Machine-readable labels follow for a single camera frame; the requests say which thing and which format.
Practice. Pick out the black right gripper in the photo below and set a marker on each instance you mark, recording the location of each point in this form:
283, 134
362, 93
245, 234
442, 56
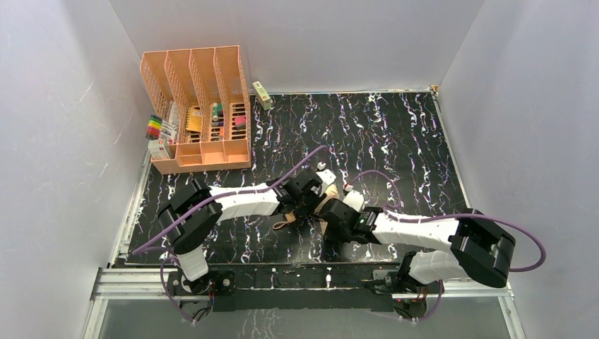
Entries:
330, 213

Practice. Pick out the small white cardboard box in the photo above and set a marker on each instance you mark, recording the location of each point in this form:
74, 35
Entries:
159, 149

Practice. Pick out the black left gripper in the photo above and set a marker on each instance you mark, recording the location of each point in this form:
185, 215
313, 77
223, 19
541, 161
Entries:
308, 200

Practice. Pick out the yellow notebook in organizer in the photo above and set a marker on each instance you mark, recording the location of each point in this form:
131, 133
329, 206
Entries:
194, 120

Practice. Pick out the green white small box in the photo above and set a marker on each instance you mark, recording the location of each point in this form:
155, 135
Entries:
262, 95

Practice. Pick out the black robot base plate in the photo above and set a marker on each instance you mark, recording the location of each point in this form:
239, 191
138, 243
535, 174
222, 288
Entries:
370, 286

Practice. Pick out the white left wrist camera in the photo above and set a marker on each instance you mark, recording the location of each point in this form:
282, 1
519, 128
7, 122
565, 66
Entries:
326, 176

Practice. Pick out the colourful marker pen set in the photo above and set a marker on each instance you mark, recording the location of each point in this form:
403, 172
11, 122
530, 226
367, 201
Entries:
154, 128

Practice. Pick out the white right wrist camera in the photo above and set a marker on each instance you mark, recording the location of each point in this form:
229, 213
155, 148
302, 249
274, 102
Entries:
353, 198

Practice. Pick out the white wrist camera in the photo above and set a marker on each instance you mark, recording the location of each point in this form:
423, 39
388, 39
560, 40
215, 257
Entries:
326, 176
353, 198

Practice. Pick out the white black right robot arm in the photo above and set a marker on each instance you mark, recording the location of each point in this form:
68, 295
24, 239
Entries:
466, 245

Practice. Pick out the aluminium table edge rail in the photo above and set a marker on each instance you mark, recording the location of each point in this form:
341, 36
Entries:
394, 147

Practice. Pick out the pink eraser in organizer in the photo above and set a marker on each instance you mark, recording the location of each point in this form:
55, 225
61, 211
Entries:
240, 123

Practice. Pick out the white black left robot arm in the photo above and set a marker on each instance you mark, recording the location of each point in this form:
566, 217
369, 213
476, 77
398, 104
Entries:
187, 237

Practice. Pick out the peach plastic desk organizer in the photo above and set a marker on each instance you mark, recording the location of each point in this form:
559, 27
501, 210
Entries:
202, 109

